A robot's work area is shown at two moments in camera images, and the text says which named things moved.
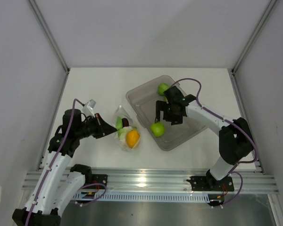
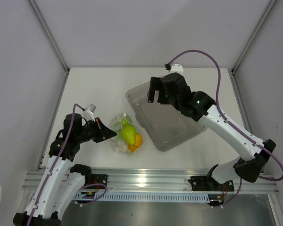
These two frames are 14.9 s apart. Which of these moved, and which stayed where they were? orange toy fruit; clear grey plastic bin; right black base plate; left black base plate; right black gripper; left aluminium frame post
Moved: right black gripper; orange toy fruit
Stayed: clear grey plastic bin; right black base plate; left aluminium frame post; left black base plate
